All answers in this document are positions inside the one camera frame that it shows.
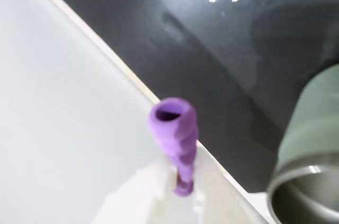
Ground grey-green cup, steel rim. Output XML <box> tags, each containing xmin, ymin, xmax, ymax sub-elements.
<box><xmin>266</xmin><ymin>64</ymin><xmax>339</xmax><ymax>224</ymax></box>

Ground purple ribbed pen grip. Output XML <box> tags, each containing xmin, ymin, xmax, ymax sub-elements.
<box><xmin>147</xmin><ymin>97</ymin><xmax>199</xmax><ymax>198</ymax></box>

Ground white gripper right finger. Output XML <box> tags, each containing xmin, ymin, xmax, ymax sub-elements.
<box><xmin>193</xmin><ymin>141</ymin><xmax>269</xmax><ymax>224</ymax></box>

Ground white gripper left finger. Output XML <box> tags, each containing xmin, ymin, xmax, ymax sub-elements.
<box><xmin>102</xmin><ymin>164</ymin><xmax>177</xmax><ymax>224</ymax></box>

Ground dark grey glossy mat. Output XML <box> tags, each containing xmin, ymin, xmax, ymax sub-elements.
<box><xmin>33</xmin><ymin>0</ymin><xmax>339</xmax><ymax>195</ymax></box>

